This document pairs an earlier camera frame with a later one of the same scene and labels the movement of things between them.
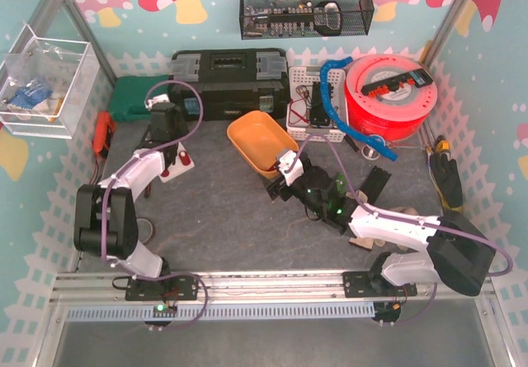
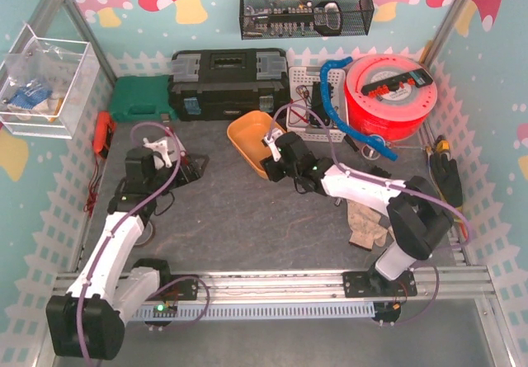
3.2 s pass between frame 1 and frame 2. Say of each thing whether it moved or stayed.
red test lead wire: stayed
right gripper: moved
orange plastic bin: stayed
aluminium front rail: stayed
